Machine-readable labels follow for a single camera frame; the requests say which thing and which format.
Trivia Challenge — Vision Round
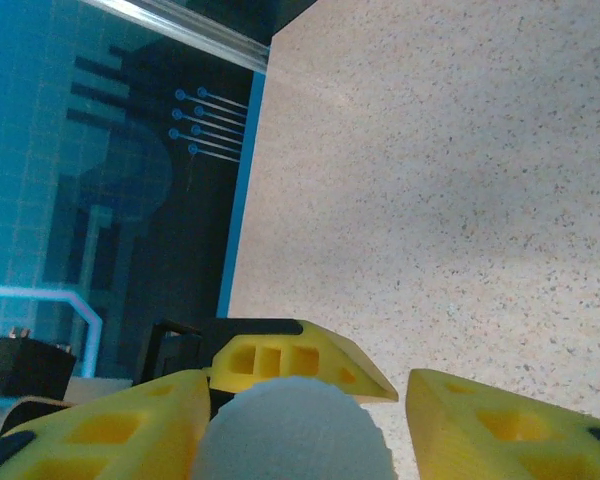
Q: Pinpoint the white ribbed bottle cap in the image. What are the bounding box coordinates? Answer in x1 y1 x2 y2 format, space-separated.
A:
192 377 396 480

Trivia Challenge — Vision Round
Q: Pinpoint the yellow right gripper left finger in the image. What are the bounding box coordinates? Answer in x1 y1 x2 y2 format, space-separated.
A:
0 370 211 480

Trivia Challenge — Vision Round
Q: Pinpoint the aluminium frame post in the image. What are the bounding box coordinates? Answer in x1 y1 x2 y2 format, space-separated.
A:
77 0 272 76

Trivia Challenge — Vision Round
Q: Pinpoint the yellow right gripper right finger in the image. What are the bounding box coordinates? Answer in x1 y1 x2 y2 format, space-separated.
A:
404 368 600 480

